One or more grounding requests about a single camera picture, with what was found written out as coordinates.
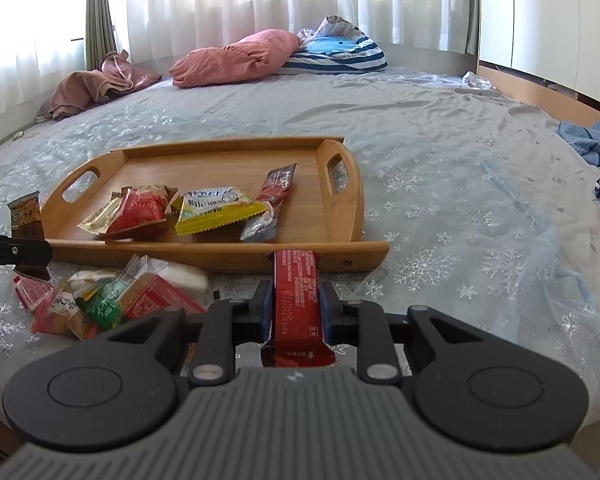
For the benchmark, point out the white wardrobe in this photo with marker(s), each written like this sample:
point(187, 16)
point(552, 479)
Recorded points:
point(545, 10)

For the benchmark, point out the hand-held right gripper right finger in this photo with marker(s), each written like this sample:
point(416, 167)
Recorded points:
point(329, 317)

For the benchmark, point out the white crumpled cloth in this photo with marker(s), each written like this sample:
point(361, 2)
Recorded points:
point(477, 80)

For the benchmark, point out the blue clothing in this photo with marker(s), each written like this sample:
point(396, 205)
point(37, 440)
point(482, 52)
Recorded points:
point(582, 137)

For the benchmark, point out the pink pillow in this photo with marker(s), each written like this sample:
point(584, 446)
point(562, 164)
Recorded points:
point(230, 60)

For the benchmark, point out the green pea snack packet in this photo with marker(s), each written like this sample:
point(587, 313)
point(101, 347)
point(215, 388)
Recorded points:
point(102, 310)

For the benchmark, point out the wooden tray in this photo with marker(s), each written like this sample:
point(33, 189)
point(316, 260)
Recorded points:
point(305, 220)

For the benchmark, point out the mauve crumpled garment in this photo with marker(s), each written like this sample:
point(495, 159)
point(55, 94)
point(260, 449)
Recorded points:
point(95, 87)

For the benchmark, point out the nougat candy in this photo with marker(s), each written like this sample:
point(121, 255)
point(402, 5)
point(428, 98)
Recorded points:
point(90, 280)

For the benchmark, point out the brown peanut bar packet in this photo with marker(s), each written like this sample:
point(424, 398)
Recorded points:
point(25, 215)

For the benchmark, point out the large red snack packet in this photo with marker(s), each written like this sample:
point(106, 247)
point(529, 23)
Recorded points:
point(140, 212)

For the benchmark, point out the small orange red snack packet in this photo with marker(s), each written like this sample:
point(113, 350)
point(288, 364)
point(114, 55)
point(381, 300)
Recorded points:
point(60, 315)

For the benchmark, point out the thin red patterned wafer packet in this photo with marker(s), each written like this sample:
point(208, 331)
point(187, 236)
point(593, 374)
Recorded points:
point(30, 290)

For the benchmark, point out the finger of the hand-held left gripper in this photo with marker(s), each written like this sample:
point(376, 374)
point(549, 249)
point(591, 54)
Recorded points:
point(15, 252)

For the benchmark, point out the green curtain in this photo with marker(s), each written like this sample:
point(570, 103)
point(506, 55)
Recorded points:
point(471, 5)
point(100, 10)

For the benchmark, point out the gold snack packet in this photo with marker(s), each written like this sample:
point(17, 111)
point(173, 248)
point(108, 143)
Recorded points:
point(97, 220)

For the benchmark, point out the yellow snack packet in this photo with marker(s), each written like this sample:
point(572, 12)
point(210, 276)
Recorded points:
point(215, 210)

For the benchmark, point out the dark red black-ended stick packet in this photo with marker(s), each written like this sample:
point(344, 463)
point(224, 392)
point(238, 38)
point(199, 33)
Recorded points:
point(277, 185)

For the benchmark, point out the tan cake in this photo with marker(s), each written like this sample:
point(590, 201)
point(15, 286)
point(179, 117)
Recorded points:
point(155, 297)

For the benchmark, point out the blue striped pillow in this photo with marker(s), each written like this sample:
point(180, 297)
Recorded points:
point(340, 57)

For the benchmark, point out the white cake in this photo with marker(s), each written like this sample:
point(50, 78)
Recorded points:
point(185, 275)

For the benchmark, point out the white floral cloth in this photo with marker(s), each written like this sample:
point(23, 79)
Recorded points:
point(332, 27)

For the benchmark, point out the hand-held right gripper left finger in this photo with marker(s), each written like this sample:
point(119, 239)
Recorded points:
point(263, 310)

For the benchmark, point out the wooden bed frame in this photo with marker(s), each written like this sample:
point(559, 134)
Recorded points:
point(530, 91)

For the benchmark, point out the snowflake bedspread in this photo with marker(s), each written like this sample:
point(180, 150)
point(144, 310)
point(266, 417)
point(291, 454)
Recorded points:
point(455, 170)

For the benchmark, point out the plain red stick packet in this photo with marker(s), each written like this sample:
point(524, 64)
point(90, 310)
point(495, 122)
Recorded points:
point(295, 300)

